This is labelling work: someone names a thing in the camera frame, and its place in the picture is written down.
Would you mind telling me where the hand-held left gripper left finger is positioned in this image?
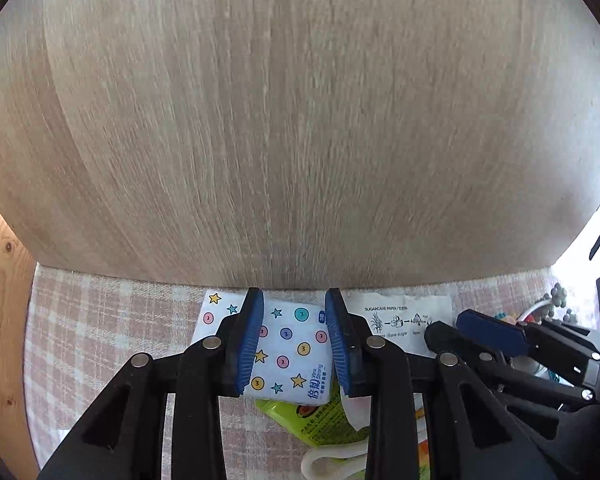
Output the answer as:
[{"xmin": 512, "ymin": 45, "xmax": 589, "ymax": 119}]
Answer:
[{"xmin": 40, "ymin": 287, "xmax": 266, "ymax": 480}]

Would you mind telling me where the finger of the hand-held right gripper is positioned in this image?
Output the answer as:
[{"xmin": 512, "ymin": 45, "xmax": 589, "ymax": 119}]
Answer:
[
  {"xmin": 455, "ymin": 309, "xmax": 600, "ymax": 402},
  {"xmin": 424, "ymin": 320, "xmax": 583, "ymax": 443}
]

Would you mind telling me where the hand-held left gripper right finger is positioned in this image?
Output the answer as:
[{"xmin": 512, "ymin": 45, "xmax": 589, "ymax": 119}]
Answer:
[{"xmin": 324, "ymin": 287, "xmax": 556, "ymax": 480}]

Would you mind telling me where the star print tissue pack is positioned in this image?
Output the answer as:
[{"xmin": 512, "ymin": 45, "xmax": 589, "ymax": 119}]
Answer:
[{"xmin": 190, "ymin": 288, "xmax": 338, "ymax": 406}]

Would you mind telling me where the white paper wrapper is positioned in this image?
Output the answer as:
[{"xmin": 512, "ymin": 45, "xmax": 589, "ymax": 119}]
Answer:
[{"xmin": 341, "ymin": 292, "xmax": 453, "ymax": 361}]

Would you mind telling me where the green packet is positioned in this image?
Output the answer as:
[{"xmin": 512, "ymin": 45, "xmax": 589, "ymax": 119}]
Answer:
[{"xmin": 255, "ymin": 375, "xmax": 431, "ymax": 480}]

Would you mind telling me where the white plastic spoon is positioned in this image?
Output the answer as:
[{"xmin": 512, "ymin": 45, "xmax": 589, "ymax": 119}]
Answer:
[{"xmin": 300, "ymin": 442, "xmax": 371, "ymax": 480}]

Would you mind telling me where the pink plaid tablecloth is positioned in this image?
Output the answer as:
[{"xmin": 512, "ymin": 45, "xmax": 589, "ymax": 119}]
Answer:
[{"xmin": 24, "ymin": 262, "xmax": 600, "ymax": 480}]

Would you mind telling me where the light wooden board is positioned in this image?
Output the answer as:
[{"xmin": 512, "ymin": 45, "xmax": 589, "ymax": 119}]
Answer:
[{"xmin": 0, "ymin": 0, "xmax": 600, "ymax": 293}]

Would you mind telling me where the pine plank panel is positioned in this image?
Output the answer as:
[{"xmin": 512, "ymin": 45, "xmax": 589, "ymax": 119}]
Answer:
[{"xmin": 0, "ymin": 180, "xmax": 42, "ymax": 480}]

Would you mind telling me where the grey bead string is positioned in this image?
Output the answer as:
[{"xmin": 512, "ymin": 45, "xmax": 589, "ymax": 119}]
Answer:
[{"xmin": 542, "ymin": 282, "xmax": 581, "ymax": 326}]

